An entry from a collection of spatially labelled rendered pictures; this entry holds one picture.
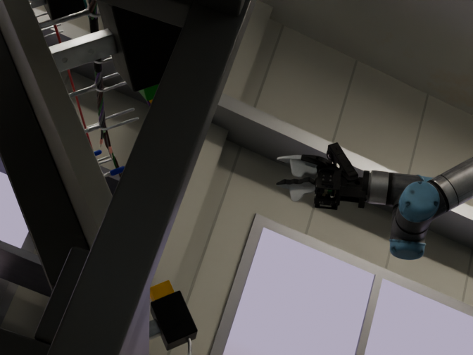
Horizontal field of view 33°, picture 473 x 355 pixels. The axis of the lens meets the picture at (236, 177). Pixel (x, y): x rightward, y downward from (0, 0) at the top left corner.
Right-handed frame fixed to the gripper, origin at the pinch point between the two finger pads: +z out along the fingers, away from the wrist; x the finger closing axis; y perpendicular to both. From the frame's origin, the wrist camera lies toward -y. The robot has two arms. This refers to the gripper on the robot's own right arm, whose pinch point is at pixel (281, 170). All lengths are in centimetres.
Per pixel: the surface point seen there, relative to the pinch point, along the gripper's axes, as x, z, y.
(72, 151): -99, 4, 90
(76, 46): -90, 12, 69
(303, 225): 140, 1, -96
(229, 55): -107, -7, 87
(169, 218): -104, -5, 98
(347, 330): 161, -23, -59
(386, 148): 139, -32, -146
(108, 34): -90, 9, 67
